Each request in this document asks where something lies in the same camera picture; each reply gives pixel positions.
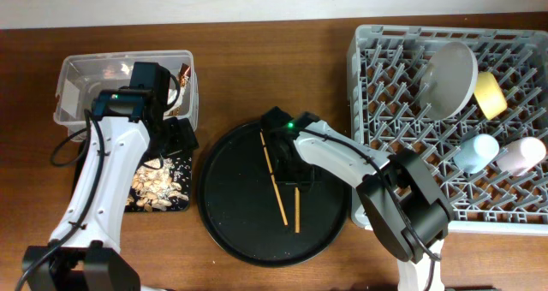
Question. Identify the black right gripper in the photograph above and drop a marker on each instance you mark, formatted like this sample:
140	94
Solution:
313	173

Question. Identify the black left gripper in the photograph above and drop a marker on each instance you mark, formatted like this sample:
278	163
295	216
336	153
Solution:
183	137

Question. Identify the wooden chopstick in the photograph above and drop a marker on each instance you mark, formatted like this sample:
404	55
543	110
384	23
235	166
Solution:
273	181
297	211

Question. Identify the food scraps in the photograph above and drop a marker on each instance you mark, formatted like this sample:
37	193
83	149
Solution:
158	186

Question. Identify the brown snack wrapper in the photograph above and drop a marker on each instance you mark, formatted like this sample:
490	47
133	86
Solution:
184	75

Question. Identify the grey plate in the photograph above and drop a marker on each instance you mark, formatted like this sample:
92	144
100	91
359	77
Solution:
449	81

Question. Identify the blue cup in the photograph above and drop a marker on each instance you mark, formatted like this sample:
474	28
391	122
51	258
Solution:
476	153

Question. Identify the yellow bowl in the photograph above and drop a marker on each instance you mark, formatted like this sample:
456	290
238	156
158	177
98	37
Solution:
489	95

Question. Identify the pink cup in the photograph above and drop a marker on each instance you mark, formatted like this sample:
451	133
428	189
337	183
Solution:
522	155

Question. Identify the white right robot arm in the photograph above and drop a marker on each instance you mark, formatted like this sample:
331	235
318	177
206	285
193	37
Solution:
408	212

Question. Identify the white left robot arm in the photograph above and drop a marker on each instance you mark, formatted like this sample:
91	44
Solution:
83	252

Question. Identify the clear plastic waste bin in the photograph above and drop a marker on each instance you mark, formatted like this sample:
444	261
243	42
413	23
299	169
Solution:
83	77

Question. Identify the grey dishwasher rack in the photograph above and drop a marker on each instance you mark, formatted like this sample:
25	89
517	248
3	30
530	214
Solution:
385	64

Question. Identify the black rectangular tray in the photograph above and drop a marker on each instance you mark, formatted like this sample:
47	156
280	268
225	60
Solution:
184	197

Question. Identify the round black serving tray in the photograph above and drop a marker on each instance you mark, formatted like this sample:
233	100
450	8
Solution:
238	206

